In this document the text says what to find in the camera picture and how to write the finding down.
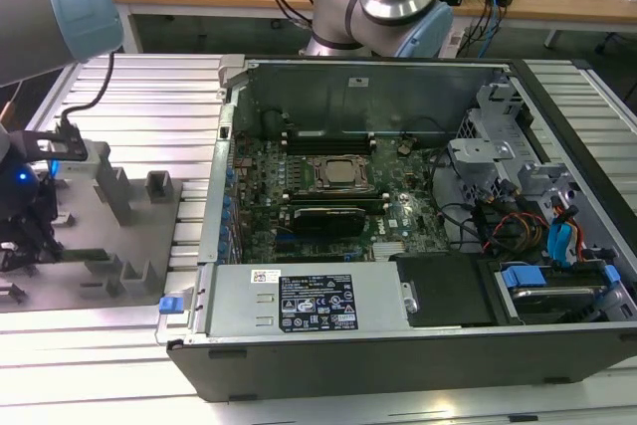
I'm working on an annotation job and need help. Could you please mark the RAM slot white clips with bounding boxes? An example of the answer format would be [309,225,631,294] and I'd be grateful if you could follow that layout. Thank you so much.
[281,131,375,139]
[281,142,375,150]

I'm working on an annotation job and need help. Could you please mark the grey parts rack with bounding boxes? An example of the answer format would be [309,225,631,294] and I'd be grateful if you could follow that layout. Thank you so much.
[0,139,184,315]

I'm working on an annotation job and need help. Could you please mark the silver power supply black label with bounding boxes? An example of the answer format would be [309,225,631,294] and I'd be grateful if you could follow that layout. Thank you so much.
[186,261,414,341]

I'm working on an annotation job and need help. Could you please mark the CPU socket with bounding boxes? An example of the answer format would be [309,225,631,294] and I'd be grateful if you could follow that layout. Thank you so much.
[306,153,374,187]

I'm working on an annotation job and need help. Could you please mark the metal socket cover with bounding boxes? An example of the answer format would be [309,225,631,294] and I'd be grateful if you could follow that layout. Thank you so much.
[311,155,372,185]

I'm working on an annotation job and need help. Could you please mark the black graphics card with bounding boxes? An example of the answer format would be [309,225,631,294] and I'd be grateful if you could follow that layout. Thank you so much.
[290,204,367,240]

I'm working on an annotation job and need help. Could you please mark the silver CPU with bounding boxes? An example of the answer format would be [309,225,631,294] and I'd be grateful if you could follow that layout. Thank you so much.
[323,159,360,182]

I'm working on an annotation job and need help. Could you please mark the silver finned heatsink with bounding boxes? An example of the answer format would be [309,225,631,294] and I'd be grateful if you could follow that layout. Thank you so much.
[371,240,407,262]

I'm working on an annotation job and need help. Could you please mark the black open PC case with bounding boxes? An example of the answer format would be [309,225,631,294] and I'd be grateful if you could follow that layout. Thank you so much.
[153,54,637,404]

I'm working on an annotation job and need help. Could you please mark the green motherboard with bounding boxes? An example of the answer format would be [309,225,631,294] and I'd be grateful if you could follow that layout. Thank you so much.
[229,130,452,266]

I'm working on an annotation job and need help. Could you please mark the black plastic shroud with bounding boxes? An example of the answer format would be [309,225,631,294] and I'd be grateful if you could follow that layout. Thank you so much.
[390,253,499,329]

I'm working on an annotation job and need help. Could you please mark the metal drive cage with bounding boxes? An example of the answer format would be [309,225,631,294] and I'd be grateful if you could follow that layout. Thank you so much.
[446,81,536,207]

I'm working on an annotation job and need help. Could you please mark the white power strip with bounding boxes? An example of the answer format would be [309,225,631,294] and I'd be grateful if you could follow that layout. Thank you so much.
[441,27,468,57]

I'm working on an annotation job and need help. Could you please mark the hard disk in blue carrier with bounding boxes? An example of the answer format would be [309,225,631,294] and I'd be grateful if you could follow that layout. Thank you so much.
[497,259,621,324]

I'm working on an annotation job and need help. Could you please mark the black chair wheel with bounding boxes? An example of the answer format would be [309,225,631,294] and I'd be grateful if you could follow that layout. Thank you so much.
[595,32,622,56]

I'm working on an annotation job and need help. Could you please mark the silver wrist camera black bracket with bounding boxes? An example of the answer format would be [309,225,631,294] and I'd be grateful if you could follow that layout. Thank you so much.
[22,128,101,181]

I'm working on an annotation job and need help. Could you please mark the black camera cable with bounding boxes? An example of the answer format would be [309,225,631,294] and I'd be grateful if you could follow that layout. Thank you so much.
[60,50,118,135]

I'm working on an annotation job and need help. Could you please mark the grey case corner handle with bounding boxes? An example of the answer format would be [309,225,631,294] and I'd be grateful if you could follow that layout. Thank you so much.
[217,54,246,88]

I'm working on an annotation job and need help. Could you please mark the blue hanging cable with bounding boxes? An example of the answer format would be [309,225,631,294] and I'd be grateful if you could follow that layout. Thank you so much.
[483,0,501,57]

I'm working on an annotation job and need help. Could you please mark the orange yellow red wire bundle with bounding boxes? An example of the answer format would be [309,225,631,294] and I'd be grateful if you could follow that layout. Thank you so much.
[485,212,548,253]

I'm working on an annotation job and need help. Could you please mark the blue flat data wire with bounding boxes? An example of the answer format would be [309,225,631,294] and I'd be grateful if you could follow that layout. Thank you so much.
[546,195,584,267]

